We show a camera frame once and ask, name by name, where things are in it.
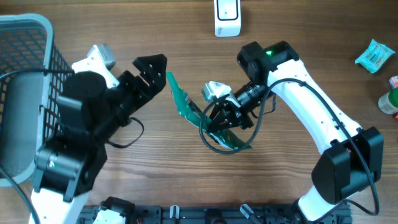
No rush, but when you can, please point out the green snack bag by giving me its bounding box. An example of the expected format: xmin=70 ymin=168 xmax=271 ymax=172
xmin=166 ymin=72 xmax=244 ymax=150

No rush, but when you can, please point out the light blue tissue pack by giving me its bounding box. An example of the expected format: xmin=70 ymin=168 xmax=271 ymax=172
xmin=355 ymin=39 xmax=395 ymax=73

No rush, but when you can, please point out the small jar green lid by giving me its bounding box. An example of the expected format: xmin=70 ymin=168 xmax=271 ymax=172
xmin=378 ymin=88 xmax=398 ymax=114

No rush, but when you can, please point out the pink white tissue pack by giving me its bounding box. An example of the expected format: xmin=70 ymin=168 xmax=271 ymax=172
xmin=389 ymin=75 xmax=398 ymax=89

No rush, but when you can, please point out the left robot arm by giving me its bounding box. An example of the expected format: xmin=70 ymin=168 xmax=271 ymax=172
xmin=29 ymin=54 xmax=167 ymax=223

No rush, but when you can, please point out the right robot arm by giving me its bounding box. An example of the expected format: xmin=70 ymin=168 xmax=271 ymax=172
xmin=199 ymin=41 xmax=384 ymax=223

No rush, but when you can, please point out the white barcode scanner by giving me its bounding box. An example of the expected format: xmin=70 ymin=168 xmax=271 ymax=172
xmin=214 ymin=0 xmax=241 ymax=37

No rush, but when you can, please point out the grey plastic shopping basket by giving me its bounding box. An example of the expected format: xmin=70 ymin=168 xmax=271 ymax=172
xmin=1 ymin=14 xmax=70 ymax=184

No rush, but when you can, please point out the black left camera cable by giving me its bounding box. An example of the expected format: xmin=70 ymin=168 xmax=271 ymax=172
xmin=0 ymin=68 xmax=75 ymax=224

